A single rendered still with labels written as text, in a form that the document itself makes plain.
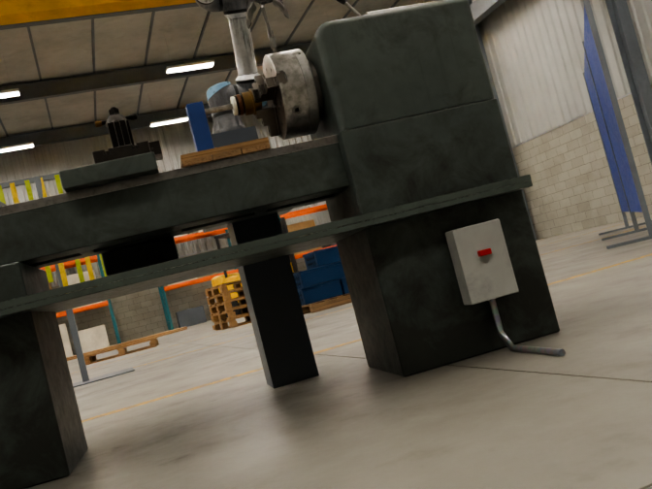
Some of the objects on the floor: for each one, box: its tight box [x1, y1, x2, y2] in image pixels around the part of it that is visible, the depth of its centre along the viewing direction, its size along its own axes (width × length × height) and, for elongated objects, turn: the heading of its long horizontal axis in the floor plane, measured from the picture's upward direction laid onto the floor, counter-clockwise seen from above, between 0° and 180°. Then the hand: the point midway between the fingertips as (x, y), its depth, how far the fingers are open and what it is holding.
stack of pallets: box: [205, 279, 251, 331], centre depth 1219 cm, size 126×86×73 cm
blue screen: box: [582, 0, 652, 249], centre depth 844 cm, size 412×80×235 cm, turn 80°
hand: (269, 24), depth 260 cm, fingers open, 14 cm apart
